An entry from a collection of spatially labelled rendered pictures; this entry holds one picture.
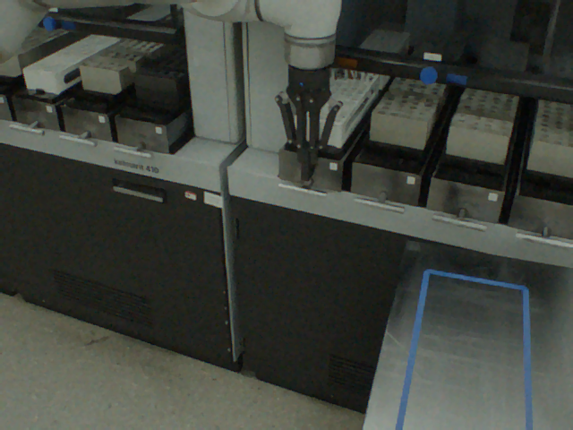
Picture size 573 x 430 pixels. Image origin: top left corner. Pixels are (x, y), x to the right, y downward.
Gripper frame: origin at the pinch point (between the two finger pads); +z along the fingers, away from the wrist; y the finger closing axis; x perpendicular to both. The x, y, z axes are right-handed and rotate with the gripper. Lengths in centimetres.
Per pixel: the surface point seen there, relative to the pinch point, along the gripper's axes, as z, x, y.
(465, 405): -2, 49, -38
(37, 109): 2, -2, 70
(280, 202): 12.3, -2.2, 6.7
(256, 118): -1.5, -11.2, 16.0
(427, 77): -17.8, -7.5, -19.9
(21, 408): 80, 28, 74
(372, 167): -0.3, -2.2, -12.4
